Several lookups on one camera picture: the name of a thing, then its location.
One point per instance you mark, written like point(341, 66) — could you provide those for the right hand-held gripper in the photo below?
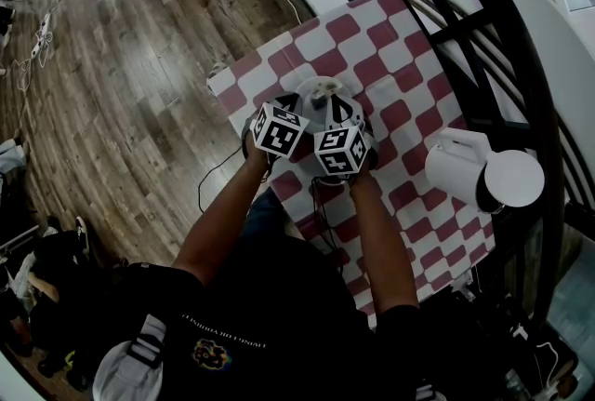
point(339, 152)

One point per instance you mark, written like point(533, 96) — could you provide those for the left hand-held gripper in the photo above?
point(279, 134)

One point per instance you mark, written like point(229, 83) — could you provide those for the white plastic pitcher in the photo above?
point(455, 166)

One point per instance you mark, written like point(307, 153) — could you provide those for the person's left forearm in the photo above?
point(218, 222)

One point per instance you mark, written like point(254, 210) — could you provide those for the person's right forearm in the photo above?
point(381, 241)

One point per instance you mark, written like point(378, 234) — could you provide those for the white round plate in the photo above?
point(307, 86)

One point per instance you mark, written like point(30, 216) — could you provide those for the red white checkered tablecloth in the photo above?
point(372, 50)

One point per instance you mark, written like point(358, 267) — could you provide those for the dark curved railing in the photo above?
point(539, 101)

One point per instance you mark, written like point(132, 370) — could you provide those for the person's black shirt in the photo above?
point(279, 320)

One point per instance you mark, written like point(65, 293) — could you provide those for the white power strip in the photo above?
point(41, 34)

